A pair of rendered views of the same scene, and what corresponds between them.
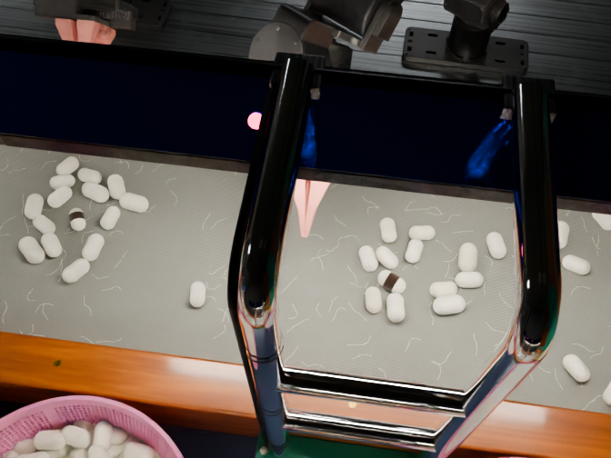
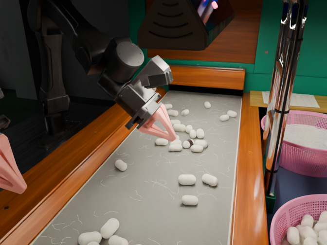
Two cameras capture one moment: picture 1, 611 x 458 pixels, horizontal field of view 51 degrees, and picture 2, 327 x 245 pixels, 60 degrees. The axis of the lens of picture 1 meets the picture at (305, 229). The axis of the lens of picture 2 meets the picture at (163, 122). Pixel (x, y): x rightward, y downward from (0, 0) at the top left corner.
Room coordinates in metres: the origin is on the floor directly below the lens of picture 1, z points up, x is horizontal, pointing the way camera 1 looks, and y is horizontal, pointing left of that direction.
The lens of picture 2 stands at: (0.30, 0.55, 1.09)
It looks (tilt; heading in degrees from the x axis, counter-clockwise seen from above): 23 degrees down; 278
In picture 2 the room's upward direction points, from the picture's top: straight up
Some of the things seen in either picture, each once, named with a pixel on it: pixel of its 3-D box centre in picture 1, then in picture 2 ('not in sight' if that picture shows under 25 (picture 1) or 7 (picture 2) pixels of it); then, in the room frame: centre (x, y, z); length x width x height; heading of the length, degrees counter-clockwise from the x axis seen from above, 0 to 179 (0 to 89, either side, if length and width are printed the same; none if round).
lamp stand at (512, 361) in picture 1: (372, 321); (239, 95); (0.21, -0.06, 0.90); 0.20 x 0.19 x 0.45; 82
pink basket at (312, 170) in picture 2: not in sight; (308, 142); (-0.01, -0.20, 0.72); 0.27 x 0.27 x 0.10
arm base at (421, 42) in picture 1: (469, 34); (55, 123); (0.78, -0.26, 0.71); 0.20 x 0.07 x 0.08; 80
